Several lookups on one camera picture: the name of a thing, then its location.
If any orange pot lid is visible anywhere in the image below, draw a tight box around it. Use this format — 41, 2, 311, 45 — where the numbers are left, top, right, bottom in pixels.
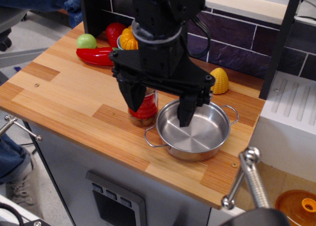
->
275, 190, 316, 226

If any red toy chili pepper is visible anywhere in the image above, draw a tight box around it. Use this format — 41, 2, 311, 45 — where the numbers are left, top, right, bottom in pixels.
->
76, 47, 113, 66

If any yellow toy corn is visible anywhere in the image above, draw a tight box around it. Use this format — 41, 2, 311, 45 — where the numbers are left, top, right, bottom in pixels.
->
210, 68, 229, 95

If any almond jar with red label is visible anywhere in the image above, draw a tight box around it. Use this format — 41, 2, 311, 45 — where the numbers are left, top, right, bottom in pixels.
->
128, 88, 158, 127

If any grey sneaker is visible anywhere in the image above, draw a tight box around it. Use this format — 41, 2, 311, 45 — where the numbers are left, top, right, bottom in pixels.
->
6, 154, 41, 216

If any white toy sink drainboard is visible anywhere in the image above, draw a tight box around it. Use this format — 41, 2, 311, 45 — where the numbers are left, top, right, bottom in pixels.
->
261, 72, 316, 135

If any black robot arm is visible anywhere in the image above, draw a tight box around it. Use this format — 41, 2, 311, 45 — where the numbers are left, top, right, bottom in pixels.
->
109, 0, 215, 127

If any blue jeans leg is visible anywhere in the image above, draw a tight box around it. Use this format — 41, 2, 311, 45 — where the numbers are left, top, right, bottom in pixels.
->
0, 0, 83, 28

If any black cable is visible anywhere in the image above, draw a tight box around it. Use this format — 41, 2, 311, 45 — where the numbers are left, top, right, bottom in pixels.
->
187, 13, 212, 59

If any metal clamp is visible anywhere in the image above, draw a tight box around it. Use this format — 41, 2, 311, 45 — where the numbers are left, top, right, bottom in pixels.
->
0, 115, 42, 142
221, 147, 291, 226

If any orange toy pumpkin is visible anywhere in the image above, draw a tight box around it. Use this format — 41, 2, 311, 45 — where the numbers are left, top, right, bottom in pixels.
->
119, 26, 138, 50

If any light blue bowl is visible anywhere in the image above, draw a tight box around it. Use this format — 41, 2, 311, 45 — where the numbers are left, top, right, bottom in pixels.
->
117, 36, 123, 50

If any toy oven control panel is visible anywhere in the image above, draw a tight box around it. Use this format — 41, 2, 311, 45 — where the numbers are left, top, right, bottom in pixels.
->
86, 171, 147, 226

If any metal clamp right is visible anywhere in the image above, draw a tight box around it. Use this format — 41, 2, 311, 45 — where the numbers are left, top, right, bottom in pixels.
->
221, 147, 291, 226

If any stainless steel pot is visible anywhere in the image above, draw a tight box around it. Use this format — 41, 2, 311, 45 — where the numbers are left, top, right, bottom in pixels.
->
144, 100, 239, 162

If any red toy strawberry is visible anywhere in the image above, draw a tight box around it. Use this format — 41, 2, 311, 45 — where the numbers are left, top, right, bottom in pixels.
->
106, 22, 126, 47

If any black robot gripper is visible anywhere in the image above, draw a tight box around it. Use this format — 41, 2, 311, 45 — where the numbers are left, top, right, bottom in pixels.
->
110, 26, 215, 127

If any green toy apple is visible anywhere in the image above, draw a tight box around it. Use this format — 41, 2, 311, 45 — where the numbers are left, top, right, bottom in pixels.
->
77, 34, 97, 49

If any black shelf post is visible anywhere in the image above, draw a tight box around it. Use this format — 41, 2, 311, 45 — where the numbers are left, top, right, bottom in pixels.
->
259, 0, 301, 100

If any metal clamp left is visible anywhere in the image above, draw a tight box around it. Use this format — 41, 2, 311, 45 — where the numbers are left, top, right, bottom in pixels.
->
0, 115, 42, 142

